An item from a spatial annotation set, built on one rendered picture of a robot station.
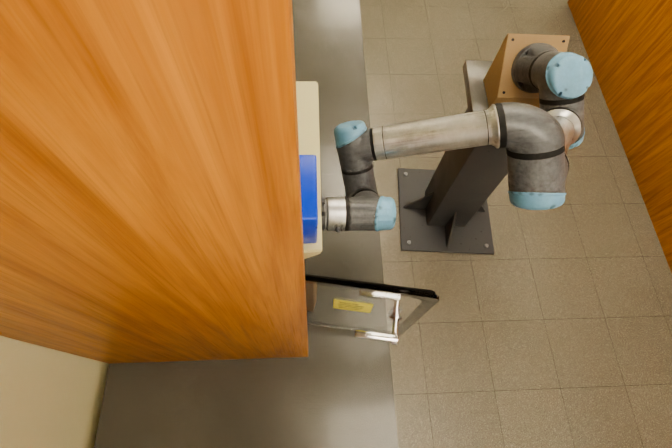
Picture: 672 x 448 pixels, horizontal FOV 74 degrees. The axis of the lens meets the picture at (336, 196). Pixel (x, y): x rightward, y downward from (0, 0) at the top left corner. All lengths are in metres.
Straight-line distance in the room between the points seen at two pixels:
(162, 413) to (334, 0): 1.48
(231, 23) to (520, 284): 2.31
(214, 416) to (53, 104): 1.03
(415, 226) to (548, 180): 1.39
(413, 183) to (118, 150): 2.24
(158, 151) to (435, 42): 2.94
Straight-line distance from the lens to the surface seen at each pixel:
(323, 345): 1.19
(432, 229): 2.36
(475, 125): 0.98
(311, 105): 0.78
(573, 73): 1.39
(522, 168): 1.02
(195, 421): 1.21
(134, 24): 0.19
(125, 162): 0.28
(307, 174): 0.60
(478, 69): 1.71
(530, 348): 2.37
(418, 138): 0.98
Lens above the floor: 2.12
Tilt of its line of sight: 63 degrees down
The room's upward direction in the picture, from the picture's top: 6 degrees clockwise
